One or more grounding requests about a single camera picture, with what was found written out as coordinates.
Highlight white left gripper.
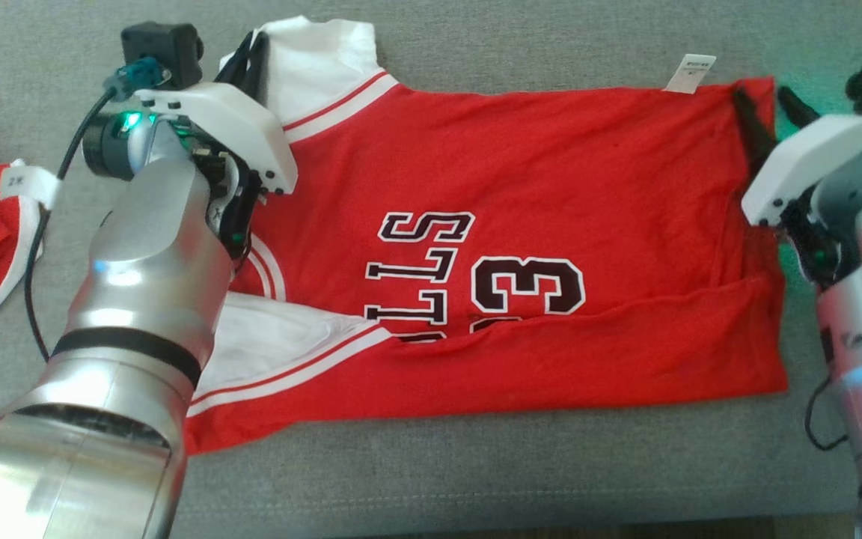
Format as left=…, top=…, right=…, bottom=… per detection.
left=134, top=30, right=299, bottom=257

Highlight red basketball jersey white sleeves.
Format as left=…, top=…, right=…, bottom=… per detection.
left=183, top=15, right=791, bottom=456

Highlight black cable teal plug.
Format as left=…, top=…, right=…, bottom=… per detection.
left=804, top=373, right=852, bottom=453
left=23, top=58, right=171, bottom=364

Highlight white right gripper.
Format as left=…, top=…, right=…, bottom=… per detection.
left=733, top=86, right=862, bottom=284

